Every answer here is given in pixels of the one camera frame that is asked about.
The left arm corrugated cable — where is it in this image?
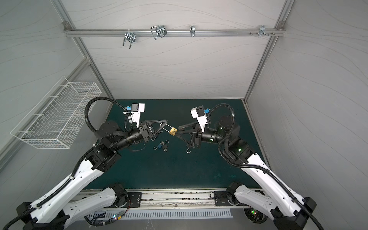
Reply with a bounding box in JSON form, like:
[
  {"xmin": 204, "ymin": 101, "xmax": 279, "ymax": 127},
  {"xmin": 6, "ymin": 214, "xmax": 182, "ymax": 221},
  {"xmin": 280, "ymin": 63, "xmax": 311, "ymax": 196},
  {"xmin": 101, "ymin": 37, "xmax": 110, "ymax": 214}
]
[{"xmin": 0, "ymin": 96, "xmax": 128, "ymax": 230}]

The brass padlock long shackle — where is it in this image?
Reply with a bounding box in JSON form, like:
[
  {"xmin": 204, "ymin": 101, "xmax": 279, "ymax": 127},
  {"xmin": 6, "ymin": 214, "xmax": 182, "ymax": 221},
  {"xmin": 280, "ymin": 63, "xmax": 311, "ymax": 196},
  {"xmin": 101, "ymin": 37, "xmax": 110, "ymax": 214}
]
[{"xmin": 160, "ymin": 122, "xmax": 178, "ymax": 136}]

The metal U-bolt hook left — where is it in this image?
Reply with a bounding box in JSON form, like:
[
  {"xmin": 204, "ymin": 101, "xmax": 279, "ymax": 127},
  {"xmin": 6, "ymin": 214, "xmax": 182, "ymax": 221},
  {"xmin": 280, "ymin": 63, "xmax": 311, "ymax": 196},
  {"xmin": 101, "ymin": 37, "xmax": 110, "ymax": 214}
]
[{"xmin": 122, "ymin": 32, "xmax": 136, "ymax": 49}]

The metal u-bolt hook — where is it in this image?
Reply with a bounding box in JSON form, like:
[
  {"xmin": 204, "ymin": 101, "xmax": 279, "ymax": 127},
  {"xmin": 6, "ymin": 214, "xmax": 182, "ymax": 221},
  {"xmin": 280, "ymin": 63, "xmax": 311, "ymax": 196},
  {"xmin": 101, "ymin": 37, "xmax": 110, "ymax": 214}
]
[
  {"xmin": 122, "ymin": 32, "xmax": 136, "ymax": 49},
  {"xmin": 150, "ymin": 25, "xmax": 167, "ymax": 40}
]

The white slotted cable duct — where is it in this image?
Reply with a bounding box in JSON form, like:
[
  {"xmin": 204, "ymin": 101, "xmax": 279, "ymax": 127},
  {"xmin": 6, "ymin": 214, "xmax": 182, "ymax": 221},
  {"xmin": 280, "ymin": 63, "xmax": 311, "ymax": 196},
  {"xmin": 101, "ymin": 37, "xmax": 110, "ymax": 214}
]
[{"xmin": 83, "ymin": 209, "xmax": 234, "ymax": 220}]

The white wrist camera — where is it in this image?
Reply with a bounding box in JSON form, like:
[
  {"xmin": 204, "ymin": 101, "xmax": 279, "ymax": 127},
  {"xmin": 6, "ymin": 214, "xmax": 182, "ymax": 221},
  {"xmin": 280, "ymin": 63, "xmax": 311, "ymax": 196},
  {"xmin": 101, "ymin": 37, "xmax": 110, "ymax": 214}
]
[
  {"xmin": 124, "ymin": 103, "xmax": 145, "ymax": 127},
  {"xmin": 191, "ymin": 106, "xmax": 210, "ymax": 132}
]

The white wire basket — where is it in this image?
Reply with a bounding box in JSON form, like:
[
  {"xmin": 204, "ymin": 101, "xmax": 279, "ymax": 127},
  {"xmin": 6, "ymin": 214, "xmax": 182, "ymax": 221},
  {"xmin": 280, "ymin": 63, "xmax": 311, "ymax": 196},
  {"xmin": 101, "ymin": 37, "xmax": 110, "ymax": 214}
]
[{"xmin": 10, "ymin": 77, "xmax": 102, "ymax": 149}]

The aluminium cross rail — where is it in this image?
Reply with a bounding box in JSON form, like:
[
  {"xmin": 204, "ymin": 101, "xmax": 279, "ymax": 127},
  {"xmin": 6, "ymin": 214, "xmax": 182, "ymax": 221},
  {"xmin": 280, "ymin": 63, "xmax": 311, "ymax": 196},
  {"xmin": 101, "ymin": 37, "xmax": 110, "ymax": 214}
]
[{"xmin": 64, "ymin": 27, "xmax": 286, "ymax": 37}]

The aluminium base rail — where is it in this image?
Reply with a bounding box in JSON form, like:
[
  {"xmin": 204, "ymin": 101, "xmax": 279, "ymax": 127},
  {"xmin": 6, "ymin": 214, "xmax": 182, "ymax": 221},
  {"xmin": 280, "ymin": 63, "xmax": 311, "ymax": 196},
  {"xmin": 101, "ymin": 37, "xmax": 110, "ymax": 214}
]
[{"xmin": 74, "ymin": 188, "xmax": 259, "ymax": 209}]

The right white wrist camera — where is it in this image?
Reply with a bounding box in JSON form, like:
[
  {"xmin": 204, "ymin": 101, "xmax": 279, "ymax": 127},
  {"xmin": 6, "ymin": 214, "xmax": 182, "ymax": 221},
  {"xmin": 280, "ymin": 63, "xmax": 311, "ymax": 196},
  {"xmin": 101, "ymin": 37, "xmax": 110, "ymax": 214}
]
[{"xmin": 191, "ymin": 106, "xmax": 210, "ymax": 132}]

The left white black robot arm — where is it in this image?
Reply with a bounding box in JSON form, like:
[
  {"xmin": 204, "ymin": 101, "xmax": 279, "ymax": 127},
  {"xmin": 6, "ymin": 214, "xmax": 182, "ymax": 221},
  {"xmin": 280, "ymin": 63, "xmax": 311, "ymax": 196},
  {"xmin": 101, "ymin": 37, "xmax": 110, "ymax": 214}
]
[{"xmin": 14, "ymin": 120, "xmax": 167, "ymax": 230}]

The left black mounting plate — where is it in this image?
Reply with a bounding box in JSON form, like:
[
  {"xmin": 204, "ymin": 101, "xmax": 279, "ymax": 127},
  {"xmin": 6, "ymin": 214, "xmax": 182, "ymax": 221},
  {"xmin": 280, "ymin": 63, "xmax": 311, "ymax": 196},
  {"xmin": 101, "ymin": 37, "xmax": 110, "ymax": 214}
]
[{"xmin": 106, "ymin": 192, "xmax": 142, "ymax": 209}]

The blue padlock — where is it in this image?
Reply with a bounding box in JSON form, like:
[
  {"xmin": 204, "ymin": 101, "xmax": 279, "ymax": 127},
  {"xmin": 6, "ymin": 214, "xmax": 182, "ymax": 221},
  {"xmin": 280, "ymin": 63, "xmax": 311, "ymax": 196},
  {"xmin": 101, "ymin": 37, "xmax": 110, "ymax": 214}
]
[{"xmin": 154, "ymin": 141, "xmax": 164, "ymax": 150}]

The black mounting plate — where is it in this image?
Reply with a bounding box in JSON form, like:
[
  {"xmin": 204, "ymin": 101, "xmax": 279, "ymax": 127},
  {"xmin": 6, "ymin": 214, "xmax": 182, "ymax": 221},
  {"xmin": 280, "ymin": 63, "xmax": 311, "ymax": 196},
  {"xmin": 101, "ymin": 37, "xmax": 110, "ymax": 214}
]
[
  {"xmin": 211, "ymin": 191, "xmax": 239, "ymax": 207},
  {"xmin": 106, "ymin": 192, "xmax": 142, "ymax": 209}
]

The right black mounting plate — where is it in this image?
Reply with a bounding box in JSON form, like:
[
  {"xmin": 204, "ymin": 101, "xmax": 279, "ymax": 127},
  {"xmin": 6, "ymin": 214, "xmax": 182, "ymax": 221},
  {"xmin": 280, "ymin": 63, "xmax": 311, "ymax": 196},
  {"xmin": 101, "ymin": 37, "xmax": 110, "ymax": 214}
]
[{"xmin": 211, "ymin": 191, "xmax": 239, "ymax": 207}]

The metal U-bolt hook middle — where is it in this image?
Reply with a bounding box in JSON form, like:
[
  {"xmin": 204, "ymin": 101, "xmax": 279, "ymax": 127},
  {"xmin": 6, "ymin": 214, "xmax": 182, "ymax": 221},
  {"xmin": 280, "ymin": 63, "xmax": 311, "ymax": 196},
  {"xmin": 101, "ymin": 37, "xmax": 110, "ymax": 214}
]
[{"xmin": 150, "ymin": 25, "xmax": 167, "ymax": 40}]

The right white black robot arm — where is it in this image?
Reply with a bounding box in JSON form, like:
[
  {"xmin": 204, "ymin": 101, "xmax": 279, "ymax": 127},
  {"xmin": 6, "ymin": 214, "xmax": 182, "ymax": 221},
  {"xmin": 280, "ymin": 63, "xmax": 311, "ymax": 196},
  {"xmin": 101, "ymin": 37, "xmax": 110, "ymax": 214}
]
[{"xmin": 176, "ymin": 116, "xmax": 323, "ymax": 230}]

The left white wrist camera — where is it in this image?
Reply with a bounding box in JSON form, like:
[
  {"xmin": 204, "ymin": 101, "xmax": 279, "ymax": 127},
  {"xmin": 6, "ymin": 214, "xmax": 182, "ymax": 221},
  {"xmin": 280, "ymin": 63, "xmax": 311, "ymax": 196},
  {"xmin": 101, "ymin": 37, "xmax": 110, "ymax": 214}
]
[{"xmin": 124, "ymin": 103, "xmax": 145, "ymax": 127}]

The small metal bracket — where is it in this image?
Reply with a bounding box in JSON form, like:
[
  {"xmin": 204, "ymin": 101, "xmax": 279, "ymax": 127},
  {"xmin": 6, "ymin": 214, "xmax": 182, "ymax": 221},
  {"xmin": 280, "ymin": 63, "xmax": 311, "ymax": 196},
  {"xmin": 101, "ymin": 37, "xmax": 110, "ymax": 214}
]
[{"xmin": 189, "ymin": 25, "xmax": 196, "ymax": 37}]

